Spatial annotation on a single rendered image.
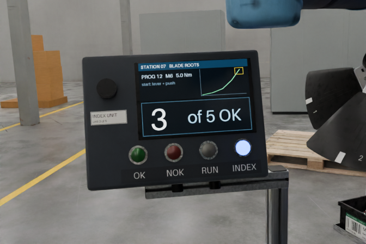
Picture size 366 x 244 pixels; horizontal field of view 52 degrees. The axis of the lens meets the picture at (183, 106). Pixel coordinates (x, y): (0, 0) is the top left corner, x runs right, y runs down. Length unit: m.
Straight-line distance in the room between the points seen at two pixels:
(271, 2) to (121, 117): 0.27
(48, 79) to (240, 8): 8.47
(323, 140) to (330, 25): 5.51
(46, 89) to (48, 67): 0.50
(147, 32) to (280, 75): 3.28
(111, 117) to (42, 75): 8.32
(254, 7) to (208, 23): 7.80
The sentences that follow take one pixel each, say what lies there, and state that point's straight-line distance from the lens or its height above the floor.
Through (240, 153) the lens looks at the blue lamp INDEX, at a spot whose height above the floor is 1.11.
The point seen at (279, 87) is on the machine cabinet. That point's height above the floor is 0.46.
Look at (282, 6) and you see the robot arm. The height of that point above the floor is 1.30.
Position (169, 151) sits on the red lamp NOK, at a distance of 0.53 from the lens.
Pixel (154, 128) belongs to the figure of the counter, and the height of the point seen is 1.15.
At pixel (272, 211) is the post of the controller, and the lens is 0.67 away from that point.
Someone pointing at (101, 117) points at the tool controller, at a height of 1.17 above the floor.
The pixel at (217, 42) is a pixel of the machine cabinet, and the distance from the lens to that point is 8.13.
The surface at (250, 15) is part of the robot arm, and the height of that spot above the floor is 1.29.
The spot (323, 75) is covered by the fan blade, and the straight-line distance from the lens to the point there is 1.43.
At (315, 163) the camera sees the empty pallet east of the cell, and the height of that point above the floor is 0.08.
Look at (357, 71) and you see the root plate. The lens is 1.34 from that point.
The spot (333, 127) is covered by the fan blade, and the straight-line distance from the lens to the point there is 1.17.
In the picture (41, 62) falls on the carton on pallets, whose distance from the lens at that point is 8.80.
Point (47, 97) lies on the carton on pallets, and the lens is 8.82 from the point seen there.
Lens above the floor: 1.27
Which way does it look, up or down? 10 degrees down
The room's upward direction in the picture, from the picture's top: 2 degrees counter-clockwise
